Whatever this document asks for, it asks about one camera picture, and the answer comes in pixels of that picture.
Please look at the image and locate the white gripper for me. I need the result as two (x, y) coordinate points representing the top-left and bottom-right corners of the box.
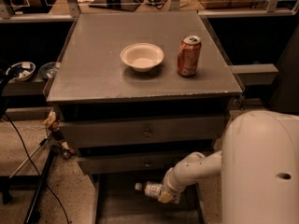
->
(158, 167), (190, 203)

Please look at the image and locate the clear plastic bottle white label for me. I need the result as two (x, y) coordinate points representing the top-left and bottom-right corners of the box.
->
(134, 180), (181, 204)

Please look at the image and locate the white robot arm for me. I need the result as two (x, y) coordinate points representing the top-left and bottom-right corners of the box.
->
(159, 110), (299, 224)

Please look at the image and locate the grey open bottom drawer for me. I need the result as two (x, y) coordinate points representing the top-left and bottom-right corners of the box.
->
(95, 169), (207, 224)

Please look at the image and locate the grey top drawer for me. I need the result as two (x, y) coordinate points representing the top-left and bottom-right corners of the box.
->
(60, 115), (226, 148)

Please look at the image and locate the grey drawer cabinet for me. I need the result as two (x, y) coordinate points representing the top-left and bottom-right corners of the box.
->
(43, 10), (245, 224)

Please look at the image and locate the grey middle drawer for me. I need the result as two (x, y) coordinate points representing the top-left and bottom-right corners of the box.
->
(78, 148), (192, 175)

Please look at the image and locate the small clutter pile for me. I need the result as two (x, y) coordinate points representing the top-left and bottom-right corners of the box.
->
(42, 109), (76, 160)

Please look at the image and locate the white paper bowl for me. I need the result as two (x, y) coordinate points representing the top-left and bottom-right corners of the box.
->
(121, 43), (164, 72)

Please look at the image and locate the orange soda can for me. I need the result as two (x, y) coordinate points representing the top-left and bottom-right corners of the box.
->
(177, 35), (202, 77)

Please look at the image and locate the dark glass bowl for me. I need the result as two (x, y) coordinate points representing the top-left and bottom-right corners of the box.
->
(38, 62), (60, 80)

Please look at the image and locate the white bowl with items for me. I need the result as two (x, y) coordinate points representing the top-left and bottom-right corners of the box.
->
(6, 62), (36, 81)

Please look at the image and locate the black tripod stand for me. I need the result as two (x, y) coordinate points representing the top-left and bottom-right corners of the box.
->
(0, 61), (54, 224)

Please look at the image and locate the black monitor stand base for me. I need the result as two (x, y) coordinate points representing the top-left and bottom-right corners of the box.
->
(89, 0), (140, 12)

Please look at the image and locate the black floor cable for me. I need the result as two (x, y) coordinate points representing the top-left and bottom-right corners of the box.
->
(4, 112), (73, 224)

